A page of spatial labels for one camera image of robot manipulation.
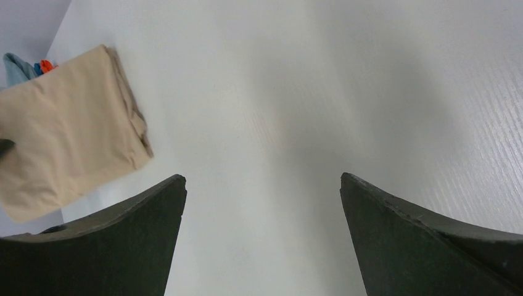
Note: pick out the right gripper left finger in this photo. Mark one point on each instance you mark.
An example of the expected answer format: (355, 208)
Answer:
(124, 249)

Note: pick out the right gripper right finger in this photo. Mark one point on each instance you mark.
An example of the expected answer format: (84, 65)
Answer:
(405, 249)

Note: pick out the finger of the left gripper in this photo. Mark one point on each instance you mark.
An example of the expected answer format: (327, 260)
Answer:
(6, 146)

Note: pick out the beige t shirt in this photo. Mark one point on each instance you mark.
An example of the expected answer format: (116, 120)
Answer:
(74, 129)

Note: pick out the folded grey-blue t shirt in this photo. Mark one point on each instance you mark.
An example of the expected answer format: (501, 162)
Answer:
(17, 70)

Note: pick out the folded bright blue t shirt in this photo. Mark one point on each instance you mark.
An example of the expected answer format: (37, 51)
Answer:
(37, 69)

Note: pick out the folded orange t shirt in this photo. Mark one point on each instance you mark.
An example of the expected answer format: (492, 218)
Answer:
(46, 66)

